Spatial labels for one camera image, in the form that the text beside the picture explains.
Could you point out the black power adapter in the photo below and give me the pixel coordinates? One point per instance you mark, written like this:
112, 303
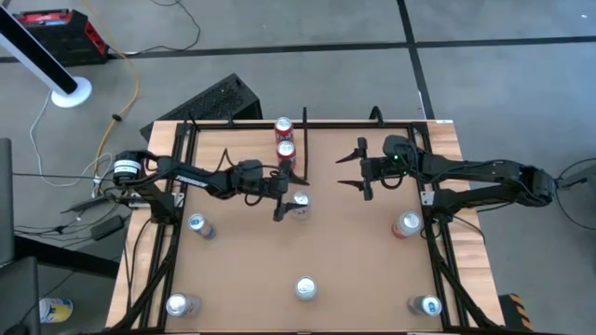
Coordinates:
108, 227

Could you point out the black metal shelf frame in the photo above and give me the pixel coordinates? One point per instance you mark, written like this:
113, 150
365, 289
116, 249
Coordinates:
305, 139

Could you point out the black aluminium table frame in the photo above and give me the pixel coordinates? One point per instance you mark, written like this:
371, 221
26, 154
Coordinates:
344, 124

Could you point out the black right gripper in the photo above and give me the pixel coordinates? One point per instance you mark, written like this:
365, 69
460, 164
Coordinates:
377, 168

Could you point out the yellow white container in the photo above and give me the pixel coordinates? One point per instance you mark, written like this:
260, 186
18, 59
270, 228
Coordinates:
56, 309

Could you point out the red Fanta can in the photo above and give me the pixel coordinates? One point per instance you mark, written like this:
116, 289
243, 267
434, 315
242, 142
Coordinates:
284, 130
286, 153

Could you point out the yellow black striped block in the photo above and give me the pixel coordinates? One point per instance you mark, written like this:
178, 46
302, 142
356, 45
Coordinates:
516, 312

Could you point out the grey stand foot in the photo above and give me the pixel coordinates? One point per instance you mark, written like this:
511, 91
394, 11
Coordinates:
579, 179

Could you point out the grey cabinet panel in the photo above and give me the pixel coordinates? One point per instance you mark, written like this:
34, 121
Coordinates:
5, 200

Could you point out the white black floor pole stand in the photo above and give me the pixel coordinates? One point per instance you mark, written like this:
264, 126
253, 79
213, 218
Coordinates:
72, 95

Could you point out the red black tool case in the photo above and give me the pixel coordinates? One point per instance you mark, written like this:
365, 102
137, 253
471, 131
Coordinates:
65, 42

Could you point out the blue silver Red Bull can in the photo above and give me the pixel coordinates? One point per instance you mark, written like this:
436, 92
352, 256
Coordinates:
428, 306
205, 229

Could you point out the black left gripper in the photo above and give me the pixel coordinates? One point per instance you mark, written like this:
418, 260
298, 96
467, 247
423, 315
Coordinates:
277, 186

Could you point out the black box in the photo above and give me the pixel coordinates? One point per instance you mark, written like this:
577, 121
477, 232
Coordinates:
18, 298

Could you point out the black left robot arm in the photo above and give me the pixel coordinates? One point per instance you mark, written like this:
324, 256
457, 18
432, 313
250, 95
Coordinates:
200, 179

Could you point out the silver Diet Coke can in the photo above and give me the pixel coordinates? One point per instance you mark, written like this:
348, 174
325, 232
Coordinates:
301, 201
179, 304

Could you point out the wooden shelf board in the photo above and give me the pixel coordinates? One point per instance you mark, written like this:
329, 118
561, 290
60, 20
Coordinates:
251, 144

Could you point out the black table base beam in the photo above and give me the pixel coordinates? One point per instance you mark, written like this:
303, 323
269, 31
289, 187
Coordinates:
65, 258

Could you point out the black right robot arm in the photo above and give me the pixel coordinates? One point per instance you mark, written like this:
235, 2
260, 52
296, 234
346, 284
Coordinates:
465, 166

